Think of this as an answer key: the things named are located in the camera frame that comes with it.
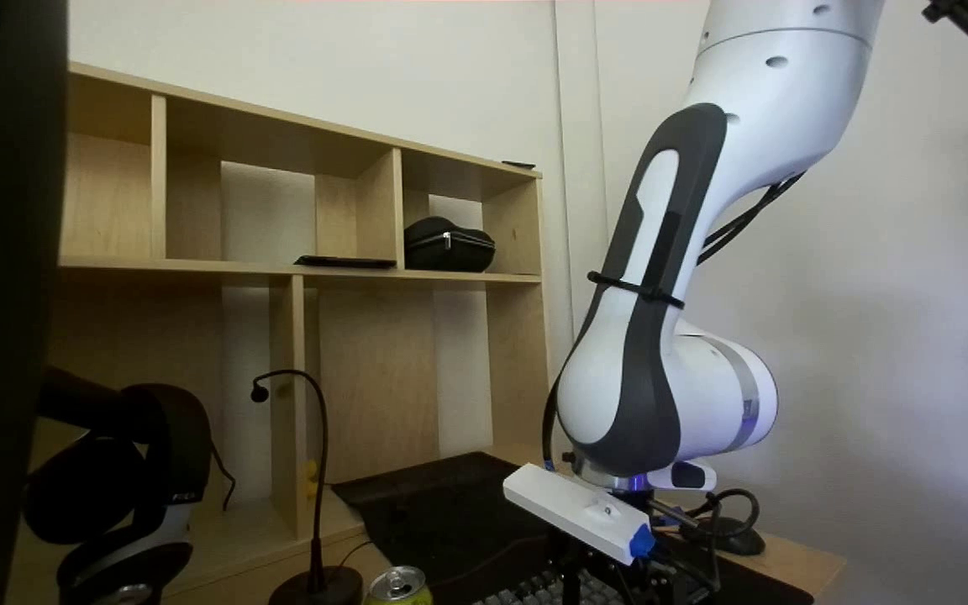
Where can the light wooden shelf hutch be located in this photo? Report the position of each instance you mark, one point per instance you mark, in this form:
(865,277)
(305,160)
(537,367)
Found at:
(359,337)

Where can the black desk mat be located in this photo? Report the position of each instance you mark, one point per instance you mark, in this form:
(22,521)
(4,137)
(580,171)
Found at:
(438,514)

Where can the grey mechanical keyboard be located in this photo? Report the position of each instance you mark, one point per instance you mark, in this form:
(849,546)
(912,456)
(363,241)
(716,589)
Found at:
(530,589)

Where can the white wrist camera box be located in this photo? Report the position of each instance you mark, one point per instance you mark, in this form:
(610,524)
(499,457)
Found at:
(571,509)

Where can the black headphones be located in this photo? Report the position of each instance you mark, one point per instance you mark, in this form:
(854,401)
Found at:
(114,491)

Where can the black computer mouse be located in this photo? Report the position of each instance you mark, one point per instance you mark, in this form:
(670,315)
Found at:
(739,540)

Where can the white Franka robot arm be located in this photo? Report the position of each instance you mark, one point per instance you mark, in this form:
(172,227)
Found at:
(729,112)

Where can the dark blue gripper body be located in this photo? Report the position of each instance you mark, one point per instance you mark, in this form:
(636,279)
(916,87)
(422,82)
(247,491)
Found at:
(681,559)

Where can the black gooseneck microphone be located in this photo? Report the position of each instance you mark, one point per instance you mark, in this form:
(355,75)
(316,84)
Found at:
(319,584)

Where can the flat black tablet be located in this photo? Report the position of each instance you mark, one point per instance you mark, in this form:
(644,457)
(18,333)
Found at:
(342,263)

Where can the small dark flat item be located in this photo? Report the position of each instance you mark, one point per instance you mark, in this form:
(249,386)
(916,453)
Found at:
(518,167)

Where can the black hard case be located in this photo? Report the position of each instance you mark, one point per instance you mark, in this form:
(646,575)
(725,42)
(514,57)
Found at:
(452,242)

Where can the light wooden desk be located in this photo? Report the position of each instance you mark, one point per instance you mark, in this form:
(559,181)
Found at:
(236,550)

